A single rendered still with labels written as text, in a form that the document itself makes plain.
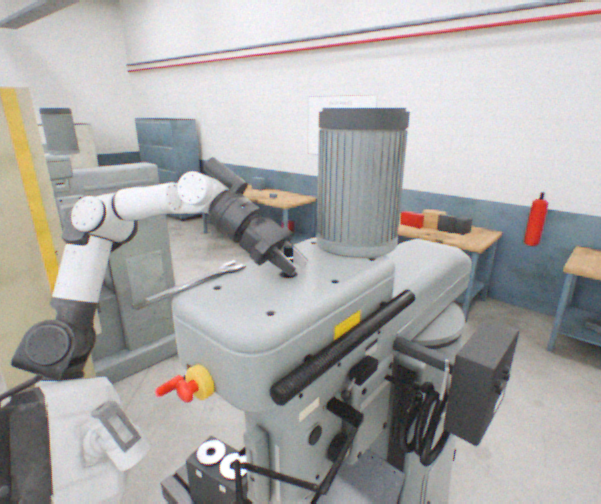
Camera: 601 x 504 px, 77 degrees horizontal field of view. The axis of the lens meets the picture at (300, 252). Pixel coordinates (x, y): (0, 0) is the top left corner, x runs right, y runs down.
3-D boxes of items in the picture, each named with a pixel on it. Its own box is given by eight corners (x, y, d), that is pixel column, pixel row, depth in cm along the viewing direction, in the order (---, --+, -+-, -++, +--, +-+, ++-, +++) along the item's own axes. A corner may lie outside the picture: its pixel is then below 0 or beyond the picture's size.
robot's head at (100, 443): (106, 475, 73) (134, 468, 69) (75, 434, 71) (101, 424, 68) (130, 448, 79) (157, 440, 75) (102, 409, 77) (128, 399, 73)
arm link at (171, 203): (214, 203, 77) (157, 212, 81) (233, 208, 86) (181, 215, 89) (211, 171, 77) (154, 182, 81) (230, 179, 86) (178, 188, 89)
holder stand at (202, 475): (240, 535, 119) (236, 490, 112) (190, 500, 130) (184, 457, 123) (263, 503, 129) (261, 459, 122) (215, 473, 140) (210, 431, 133)
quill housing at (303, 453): (297, 533, 86) (297, 423, 74) (238, 478, 98) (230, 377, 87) (346, 475, 99) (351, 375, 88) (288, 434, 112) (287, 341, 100)
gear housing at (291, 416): (292, 439, 71) (292, 396, 67) (213, 381, 86) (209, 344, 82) (383, 356, 94) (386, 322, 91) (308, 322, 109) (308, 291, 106)
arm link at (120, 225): (180, 192, 90) (112, 204, 95) (152, 175, 80) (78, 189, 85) (178, 235, 87) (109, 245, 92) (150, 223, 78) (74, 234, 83)
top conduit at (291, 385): (284, 411, 58) (284, 392, 57) (265, 398, 61) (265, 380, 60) (415, 304, 90) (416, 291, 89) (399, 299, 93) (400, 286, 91)
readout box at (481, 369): (482, 452, 82) (501, 372, 74) (441, 430, 87) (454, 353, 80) (508, 401, 96) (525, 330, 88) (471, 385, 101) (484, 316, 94)
